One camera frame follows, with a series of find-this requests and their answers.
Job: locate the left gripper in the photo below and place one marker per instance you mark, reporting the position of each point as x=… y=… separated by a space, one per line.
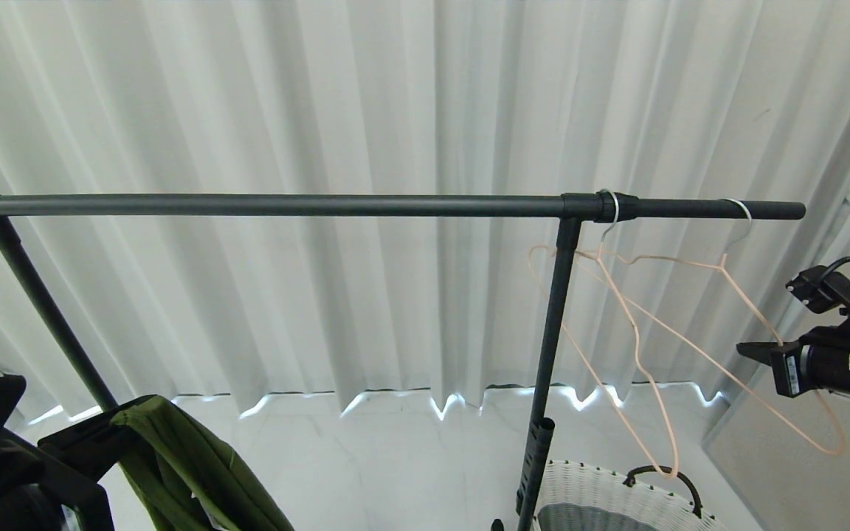
x=19 y=494

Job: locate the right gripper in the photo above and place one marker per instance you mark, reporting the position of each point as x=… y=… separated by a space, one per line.
x=831 y=372

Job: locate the pink clothes hanger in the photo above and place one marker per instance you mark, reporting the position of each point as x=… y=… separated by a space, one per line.
x=600 y=252
x=722 y=261

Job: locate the green printed shirt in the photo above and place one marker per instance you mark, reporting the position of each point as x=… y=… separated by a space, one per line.
x=204 y=472

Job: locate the white laundry basket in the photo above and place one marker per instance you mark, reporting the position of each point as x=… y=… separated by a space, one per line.
x=595 y=501

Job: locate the black clothes rack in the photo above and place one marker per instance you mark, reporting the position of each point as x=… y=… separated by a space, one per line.
x=322 y=205

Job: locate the white curtain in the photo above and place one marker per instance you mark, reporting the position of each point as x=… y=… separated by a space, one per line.
x=322 y=88

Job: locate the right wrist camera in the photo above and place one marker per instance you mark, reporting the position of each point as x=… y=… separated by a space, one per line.
x=820 y=291

